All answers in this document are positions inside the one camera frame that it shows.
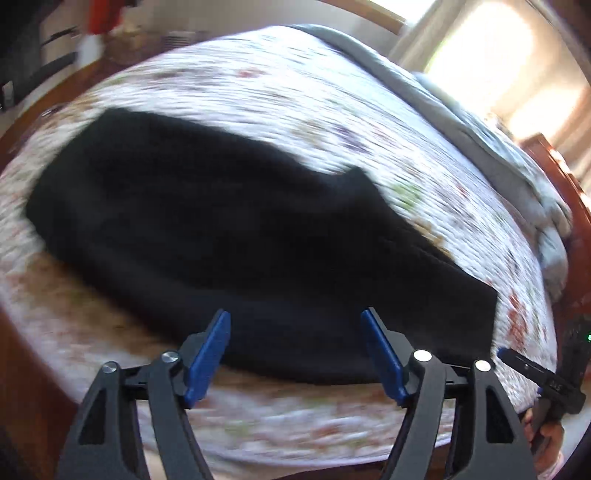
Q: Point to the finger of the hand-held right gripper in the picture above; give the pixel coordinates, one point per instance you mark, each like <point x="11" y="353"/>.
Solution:
<point x="524" y="367"/>

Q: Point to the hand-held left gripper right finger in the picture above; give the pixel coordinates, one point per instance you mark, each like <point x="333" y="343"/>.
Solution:
<point x="383" y="357"/>

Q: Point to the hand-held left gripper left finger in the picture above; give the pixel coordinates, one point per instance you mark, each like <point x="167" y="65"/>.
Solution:
<point x="207" y="355"/>

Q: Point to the black pants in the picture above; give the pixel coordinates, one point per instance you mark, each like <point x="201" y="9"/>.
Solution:
<point x="207" y="240"/>

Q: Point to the person's right hand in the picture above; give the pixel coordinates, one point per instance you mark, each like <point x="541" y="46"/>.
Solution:
<point x="549" y="443"/>

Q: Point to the wooden headboard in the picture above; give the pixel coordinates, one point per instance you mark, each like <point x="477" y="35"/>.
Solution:
<point x="568" y="180"/>

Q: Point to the light grey comforter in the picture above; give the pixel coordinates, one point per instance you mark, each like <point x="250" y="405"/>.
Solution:
<point x="508" y="152"/>

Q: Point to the floral quilted bedspread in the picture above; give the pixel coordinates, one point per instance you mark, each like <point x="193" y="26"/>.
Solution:
<point x="277" y="83"/>

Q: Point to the black chair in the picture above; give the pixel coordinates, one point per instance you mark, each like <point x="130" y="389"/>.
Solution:
<point x="32" y="46"/>

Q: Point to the red bag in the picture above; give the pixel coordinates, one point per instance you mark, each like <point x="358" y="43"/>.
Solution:
<point x="104" y="14"/>

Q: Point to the wooden bed frame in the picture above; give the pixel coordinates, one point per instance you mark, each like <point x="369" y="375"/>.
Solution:
<point x="27" y="397"/>

